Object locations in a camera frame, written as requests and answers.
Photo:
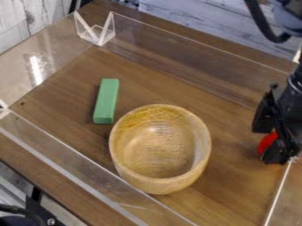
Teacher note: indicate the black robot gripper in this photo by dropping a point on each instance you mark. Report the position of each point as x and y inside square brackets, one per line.
[280, 115]

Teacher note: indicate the red plush strawberry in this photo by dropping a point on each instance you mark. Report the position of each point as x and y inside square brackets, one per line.
[266, 142]

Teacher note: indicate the wooden bowl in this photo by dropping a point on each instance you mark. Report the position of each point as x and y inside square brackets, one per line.
[161, 146]

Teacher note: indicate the green rectangular block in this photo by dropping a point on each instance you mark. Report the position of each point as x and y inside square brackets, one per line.
[106, 101]

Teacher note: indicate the clear acrylic tray walls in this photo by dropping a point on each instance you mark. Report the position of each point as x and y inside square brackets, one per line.
[58, 149]

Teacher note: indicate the black clamp mount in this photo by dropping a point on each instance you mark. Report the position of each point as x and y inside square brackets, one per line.
[30, 215]

